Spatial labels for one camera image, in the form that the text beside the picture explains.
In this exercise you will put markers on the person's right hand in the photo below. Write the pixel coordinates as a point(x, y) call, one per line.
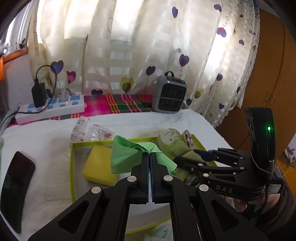
point(240, 205)

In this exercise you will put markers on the clear wrapper red print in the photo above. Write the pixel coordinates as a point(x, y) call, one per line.
point(97, 132)

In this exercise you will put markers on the shallow lime green box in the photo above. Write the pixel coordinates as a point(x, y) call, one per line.
point(78, 157)

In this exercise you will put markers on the white sock bundle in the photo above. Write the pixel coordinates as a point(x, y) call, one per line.
point(159, 233)

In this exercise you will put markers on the grey space heater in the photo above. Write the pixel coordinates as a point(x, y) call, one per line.
point(168, 95)

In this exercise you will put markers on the heart print curtain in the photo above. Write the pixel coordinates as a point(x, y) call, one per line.
point(138, 46)

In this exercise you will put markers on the large yellow sponge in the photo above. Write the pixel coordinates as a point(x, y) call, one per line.
point(97, 166)

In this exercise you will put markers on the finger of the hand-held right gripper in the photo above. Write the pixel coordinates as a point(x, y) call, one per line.
point(208, 155)
point(185, 162)

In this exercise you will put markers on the wooden cabinet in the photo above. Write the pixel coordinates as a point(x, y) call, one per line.
point(272, 69)

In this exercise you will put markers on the black smartphone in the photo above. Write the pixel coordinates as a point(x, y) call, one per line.
point(16, 185)

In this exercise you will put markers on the green cloth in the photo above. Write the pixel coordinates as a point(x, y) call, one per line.
point(120, 157)

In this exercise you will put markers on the orange window sill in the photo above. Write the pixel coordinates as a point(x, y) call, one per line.
point(16, 55)

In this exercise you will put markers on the green towel red trim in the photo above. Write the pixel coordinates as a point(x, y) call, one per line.
point(171, 141)

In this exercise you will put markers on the white blue power strip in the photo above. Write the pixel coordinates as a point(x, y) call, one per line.
point(57, 109)

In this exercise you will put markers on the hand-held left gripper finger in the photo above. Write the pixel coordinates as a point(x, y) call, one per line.
point(152, 183)
point(148, 183)

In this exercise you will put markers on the window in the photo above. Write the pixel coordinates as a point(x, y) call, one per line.
point(18, 30)

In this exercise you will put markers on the plaid cloth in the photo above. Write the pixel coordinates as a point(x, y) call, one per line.
point(115, 104)

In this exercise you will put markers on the black power adapter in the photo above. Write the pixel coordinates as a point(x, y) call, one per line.
point(39, 93)

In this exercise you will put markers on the person's right forearm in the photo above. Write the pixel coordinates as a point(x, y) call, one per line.
point(282, 213)

